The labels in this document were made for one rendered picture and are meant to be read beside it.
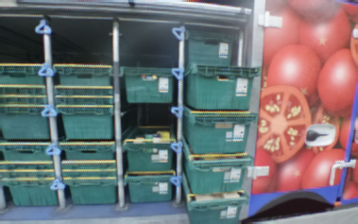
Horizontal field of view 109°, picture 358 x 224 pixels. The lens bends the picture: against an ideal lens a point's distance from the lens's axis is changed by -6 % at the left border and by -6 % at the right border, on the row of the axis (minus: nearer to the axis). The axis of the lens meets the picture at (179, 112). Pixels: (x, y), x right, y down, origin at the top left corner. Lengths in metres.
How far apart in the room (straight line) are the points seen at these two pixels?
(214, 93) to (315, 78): 0.83
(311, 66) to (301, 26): 0.28
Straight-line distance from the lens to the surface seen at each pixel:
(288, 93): 1.23
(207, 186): 0.99
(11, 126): 1.52
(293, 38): 1.30
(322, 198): 1.81
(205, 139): 0.84
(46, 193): 1.57
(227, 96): 0.85
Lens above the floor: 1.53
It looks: 7 degrees down
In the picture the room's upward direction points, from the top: 1 degrees clockwise
